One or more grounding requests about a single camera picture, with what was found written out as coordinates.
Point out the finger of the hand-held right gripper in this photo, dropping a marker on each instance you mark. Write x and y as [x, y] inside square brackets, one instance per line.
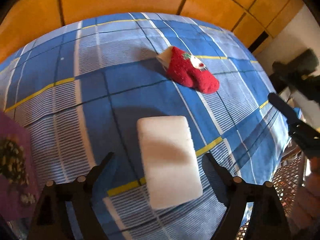
[282, 107]
[295, 80]

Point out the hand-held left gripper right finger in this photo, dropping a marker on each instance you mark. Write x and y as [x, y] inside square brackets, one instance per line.
[215, 177]

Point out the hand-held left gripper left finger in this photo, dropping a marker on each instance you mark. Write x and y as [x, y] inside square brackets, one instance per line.
[107, 175]

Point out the purple cardboard box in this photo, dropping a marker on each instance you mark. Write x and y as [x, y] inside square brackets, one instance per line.
[15, 135]

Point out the red fluffy sock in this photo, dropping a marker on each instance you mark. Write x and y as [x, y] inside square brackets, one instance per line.
[187, 72]

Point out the person's right forearm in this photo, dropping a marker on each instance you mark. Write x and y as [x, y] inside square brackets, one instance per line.
[308, 197]

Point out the blue plaid bed sheet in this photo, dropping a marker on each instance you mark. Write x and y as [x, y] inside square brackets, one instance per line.
[125, 85]

